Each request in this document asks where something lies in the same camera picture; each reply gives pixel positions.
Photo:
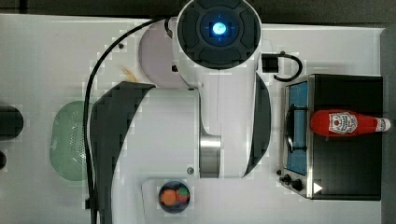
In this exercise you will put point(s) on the red plush ketchup bottle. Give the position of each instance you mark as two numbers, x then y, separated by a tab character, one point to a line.
337	123

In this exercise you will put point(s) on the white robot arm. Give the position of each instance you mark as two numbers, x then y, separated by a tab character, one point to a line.
159	153

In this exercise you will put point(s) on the black toaster oven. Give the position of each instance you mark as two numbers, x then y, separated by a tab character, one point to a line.
331	167

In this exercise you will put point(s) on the lilac round plate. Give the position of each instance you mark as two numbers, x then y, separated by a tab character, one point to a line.
155	56

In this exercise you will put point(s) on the peeled toy banana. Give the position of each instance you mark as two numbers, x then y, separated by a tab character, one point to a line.
129	75

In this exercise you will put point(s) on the blue bowl with toy fruit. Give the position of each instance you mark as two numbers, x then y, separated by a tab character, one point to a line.
174	197

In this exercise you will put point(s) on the green perforated colander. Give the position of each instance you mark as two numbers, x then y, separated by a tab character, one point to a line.
66	150

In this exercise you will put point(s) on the black pan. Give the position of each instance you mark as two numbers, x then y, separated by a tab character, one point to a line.
11	122

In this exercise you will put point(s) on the small black pot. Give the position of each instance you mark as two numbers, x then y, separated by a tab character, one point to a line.
3	160

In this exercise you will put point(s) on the black cable clip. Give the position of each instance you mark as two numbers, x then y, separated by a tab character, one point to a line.
270	65

